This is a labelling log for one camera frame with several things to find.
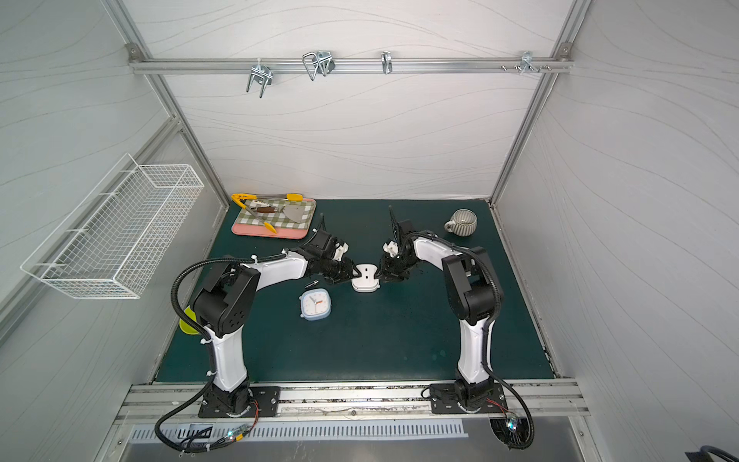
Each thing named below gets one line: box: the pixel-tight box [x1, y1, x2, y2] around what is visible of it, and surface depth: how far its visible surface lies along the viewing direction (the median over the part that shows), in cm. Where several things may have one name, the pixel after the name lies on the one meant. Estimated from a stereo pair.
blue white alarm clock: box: [298, 287, 332, 321], surface depth 90 cm
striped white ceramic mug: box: [444, 208, 478, 237], surface depth 107 cm
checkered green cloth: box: [235, 198, 316, 234], surface depth 117 cm
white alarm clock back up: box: [351, 263, 381, 293], surface depth 95 cm
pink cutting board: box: [230, 198, 317, 240], surface depth 113 cm
